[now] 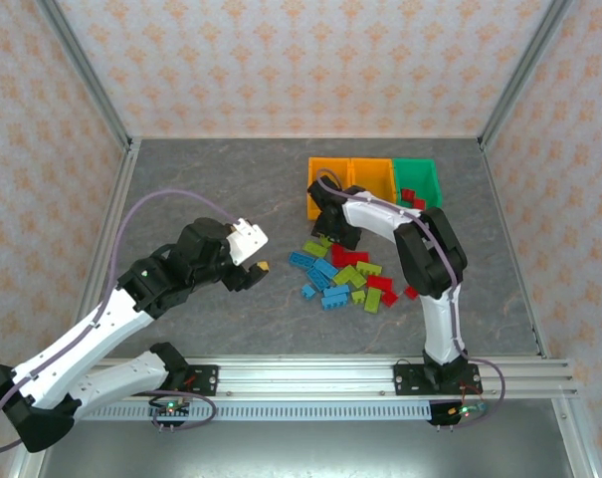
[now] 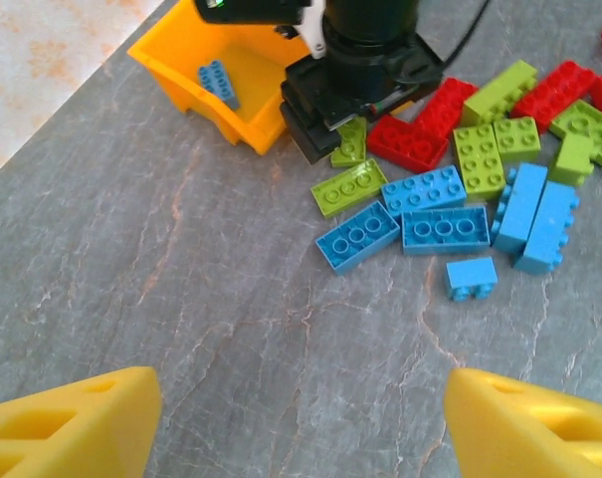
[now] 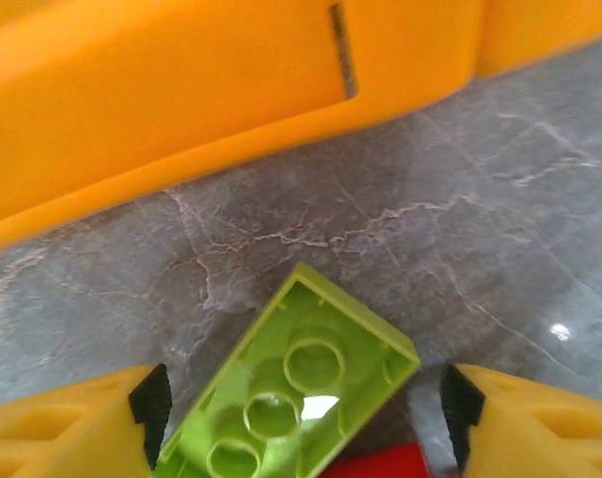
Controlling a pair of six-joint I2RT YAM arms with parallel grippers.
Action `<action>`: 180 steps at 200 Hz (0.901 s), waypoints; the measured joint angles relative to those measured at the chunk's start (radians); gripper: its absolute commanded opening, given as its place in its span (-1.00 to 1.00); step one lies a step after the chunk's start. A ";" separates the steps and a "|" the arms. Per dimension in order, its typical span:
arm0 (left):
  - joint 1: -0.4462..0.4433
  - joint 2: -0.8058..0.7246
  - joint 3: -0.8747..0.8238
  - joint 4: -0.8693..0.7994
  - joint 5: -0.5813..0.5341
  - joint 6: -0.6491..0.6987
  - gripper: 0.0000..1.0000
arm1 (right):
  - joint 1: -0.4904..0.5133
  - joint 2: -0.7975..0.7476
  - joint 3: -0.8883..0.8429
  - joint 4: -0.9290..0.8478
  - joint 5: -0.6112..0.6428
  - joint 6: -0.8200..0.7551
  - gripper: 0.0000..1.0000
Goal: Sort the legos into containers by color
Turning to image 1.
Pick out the large red lego brick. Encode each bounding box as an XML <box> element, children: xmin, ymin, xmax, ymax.
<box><xmin>330</xmin><ymin>243</ymin><xmax>371</xmax><ymax>268</ymax></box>

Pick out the orange bin with blue legos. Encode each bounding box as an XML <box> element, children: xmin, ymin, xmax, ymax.
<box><xmin>307</xmin><ymin>156</ymin><xmax>354</xmax><ymax>221</ymax></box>

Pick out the orange bin with green legos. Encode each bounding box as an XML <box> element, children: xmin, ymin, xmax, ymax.
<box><xmin>348</xmin><ymin>157</ymin><xmax>397</xmax><ymax>205</ymax></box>

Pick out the thick blue lego block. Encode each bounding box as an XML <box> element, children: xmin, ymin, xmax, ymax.
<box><xmin>320</xmin><ymin>287</ymin><xmax>350</xmax><ymax>312</ymax></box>

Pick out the green plastic bin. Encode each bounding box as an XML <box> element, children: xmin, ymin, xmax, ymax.
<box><xmin>392</xmin><ymin>157</ymin><xmax>445</xmax><ymax>209</ymax></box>

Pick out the small circuit board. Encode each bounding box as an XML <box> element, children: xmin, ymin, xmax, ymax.
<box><xmin>148</xmin><ymin>396</ymin><xmax>192</xmax><ymax>420</ymax></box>
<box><xmin>447</xmin><ymin>402</ymin><xmax>490</xmax><ymax>419</ymax></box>

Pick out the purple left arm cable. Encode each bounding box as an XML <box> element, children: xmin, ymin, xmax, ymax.
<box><xmin>0</xmin><ymin>190</ymin><xmax>242</xmax><ymax>454</ymax></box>

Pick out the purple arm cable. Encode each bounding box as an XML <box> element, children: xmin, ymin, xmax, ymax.
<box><xmin>315</xmin><ymin>168</ymin><xmax>506</xmax><ymax>430</ymax></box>
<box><xmin>0</xmin><ymin>190</ymin><xmax>242</xmax><ymax>454</ymax></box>

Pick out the aluminium side rail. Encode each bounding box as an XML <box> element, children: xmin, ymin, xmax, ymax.
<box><xmin>6</xmin><ymin>141</ymin><xmax>142</xmax><ymax>478</ymax></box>
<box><xmin>478</xmin><ymin>138</ymin><xmax>602</xmax><ymax>478</ymax></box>

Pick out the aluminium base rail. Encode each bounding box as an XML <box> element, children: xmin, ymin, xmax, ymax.
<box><xmin>94</xmin><ymin>355</ymin><xmax>579</xmax><ymax>399</ymax></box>

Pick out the slotted cable duct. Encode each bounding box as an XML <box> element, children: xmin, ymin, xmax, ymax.
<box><xmin>74</xmin><ymin>400</ymin><xmax>489</xmax><ymax>422</ymax></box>

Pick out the aluminium corner post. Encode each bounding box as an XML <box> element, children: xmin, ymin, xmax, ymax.
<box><xmin>479</xmin><ymin>0</ymin><xmax>578</xmax><ymax>150</ymax></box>
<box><xmin>34</xmin><ymin>0</ymin><xmax>135</xmax><ymax>150</ymax></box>

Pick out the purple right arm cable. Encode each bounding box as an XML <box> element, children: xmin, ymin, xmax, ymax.
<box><xmin>315</xmin><ymin>168</ymin><xmax>506</xmax><ymax>430</ymax></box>

